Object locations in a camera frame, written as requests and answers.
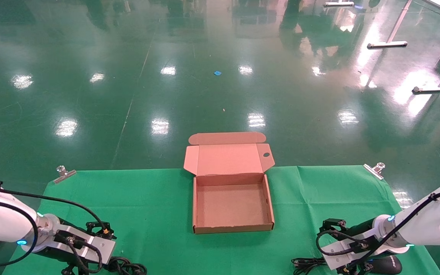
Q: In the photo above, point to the silver binder clip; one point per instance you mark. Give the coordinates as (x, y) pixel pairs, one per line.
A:
(65, 175)
(374, 170)

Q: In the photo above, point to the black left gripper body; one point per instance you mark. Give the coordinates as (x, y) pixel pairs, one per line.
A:
(52, 254)

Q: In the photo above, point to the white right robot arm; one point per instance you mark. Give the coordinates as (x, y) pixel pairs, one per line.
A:
(434, 221)

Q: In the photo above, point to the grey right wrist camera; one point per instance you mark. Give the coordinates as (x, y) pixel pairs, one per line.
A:
(342, 258)

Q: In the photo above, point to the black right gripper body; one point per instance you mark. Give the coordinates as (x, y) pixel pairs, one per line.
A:
(357, 270)

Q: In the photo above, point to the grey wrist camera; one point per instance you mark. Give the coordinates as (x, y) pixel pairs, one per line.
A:
(342, 258)
(94, 246)

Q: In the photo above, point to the large green tablecloth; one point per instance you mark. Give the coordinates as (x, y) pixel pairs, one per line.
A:
(159, 214)

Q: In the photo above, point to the white floor foot bar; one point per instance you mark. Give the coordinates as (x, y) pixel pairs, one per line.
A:
(338, 4)

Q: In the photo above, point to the white table leg with foot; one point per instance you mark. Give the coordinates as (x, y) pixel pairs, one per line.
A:
(388, 44)
(439, 88)

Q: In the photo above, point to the open brown cardboard box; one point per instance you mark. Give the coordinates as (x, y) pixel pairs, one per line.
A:
(229, 206)

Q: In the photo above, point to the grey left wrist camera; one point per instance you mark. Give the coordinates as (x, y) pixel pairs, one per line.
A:
(94, 246)

